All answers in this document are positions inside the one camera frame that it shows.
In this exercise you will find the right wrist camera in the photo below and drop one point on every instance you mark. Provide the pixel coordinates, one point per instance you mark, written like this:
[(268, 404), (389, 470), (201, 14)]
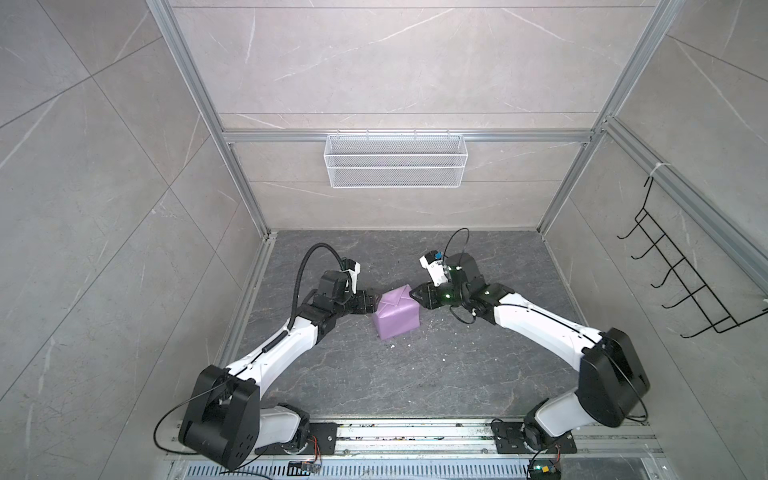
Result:
[(432, 262)]

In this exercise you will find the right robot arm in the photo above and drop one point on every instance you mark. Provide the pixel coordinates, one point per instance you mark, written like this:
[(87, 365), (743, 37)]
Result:
[(611, 378)]

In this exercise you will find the white wire mesh basket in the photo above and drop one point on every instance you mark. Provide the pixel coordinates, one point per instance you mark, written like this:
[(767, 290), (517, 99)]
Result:
[(367, 161)]

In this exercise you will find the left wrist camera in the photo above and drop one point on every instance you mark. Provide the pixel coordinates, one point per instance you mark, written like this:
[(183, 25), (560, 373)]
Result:
[(352, 269)]

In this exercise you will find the black wire hook rack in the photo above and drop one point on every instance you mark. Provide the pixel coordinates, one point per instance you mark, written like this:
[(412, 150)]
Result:
[(695, 289)]

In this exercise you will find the pink wrapping paper sheet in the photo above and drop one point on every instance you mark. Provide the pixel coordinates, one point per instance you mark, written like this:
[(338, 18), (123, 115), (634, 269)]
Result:
[(397, 313)]

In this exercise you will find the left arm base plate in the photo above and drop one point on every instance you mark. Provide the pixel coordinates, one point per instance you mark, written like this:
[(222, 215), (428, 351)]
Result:
[(314, 436)]

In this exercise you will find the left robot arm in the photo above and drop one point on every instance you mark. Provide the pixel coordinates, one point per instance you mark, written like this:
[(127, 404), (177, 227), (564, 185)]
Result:
[(224, 420)]

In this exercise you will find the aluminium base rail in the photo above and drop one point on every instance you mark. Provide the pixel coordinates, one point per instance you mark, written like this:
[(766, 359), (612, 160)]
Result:
[(443, 448)]

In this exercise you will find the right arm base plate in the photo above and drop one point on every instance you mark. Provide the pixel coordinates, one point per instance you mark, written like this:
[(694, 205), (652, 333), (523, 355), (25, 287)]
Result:
[(520, 438)]

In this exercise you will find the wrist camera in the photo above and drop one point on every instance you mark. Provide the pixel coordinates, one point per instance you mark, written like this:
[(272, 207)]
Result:
[(432, 262), (352, 269)]

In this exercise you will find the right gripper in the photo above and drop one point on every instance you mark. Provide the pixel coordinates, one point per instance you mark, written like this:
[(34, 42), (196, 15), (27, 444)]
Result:
[(428, 291)]

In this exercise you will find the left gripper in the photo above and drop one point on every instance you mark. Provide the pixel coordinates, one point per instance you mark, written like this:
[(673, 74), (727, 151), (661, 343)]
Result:
[(365, 307)]

